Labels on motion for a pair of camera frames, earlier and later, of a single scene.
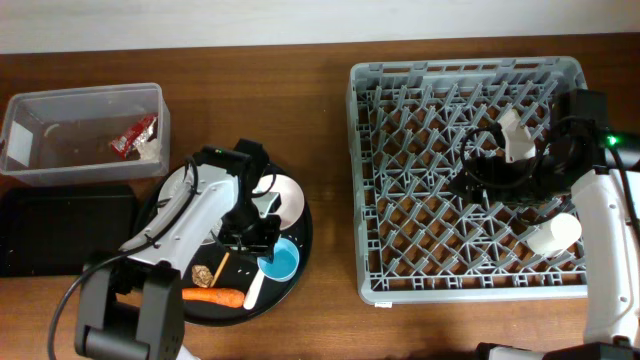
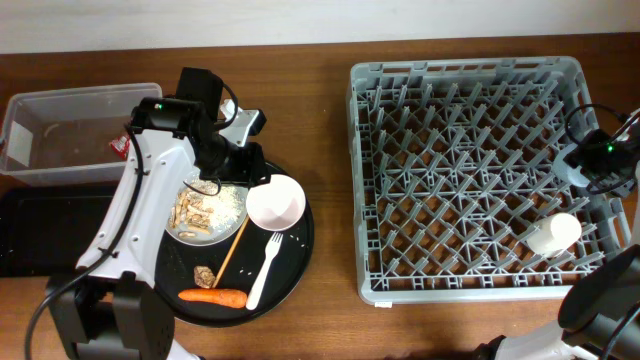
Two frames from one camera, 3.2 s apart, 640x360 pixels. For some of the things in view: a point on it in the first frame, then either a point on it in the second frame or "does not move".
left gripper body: x=244 y=230 to x=232 y=163
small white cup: x=555 y=237 does not move
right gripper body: x=512 y=181 to x=603 y=163
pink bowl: x=291 y=205 does not move
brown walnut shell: x=202 y=276 does not move
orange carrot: x=228 y=297 does not move
